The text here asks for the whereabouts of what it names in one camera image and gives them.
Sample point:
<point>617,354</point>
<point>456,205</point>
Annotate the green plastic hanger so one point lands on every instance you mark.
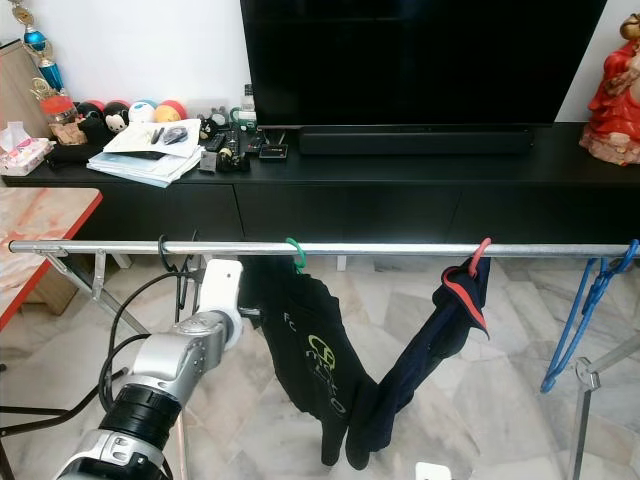
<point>301,256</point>

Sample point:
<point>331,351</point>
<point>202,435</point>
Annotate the black shirt with green print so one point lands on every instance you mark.
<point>300,330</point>

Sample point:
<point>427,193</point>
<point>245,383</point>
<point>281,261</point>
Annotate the red plastic hanger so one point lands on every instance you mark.
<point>482,255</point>

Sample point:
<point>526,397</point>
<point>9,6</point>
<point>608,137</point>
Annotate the blue plastic hanger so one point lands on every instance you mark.
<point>550,382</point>

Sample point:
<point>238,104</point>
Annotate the marble table with red edge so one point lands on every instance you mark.
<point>30,230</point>

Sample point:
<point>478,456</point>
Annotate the pink white tissue pack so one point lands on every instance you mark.
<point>25,155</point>

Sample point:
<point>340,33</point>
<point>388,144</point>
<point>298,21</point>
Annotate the red-lidded jar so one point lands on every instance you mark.
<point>62,115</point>

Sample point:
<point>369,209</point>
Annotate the light wooden sideboard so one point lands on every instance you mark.
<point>15,100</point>

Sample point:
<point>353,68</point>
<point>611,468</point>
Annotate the red and black plush toy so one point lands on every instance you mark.
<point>91,118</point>

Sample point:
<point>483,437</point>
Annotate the black mouse plush toy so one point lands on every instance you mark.
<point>115,118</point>

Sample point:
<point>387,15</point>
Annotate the gold and blue trophy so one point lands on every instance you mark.
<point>50,72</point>

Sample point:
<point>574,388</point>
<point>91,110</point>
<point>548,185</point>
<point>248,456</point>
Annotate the white round plush toy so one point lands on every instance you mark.
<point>142,111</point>

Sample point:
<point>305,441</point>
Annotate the orange round plush toy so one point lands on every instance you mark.
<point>170,111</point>

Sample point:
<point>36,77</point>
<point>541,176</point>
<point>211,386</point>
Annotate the clear plastic bottle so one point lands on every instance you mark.
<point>248,108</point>

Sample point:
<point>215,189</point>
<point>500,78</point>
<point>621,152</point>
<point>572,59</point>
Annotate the black TV console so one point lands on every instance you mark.
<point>360,210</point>

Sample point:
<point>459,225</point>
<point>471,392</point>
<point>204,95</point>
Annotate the silver metal clothes rack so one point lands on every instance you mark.
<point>390,248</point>

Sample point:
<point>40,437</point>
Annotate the black soundbar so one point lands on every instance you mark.
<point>410,141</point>

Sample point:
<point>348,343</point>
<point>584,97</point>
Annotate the navy shirt with red collar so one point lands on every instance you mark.
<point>420,345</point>

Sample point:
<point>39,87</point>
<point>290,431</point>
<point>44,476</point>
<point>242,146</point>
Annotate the black television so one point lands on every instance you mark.
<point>410,60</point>

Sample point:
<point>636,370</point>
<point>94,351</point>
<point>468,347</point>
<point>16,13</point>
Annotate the red laughing Buddha statue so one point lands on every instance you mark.
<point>615,100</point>

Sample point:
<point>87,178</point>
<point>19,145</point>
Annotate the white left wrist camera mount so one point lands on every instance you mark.
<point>222,285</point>

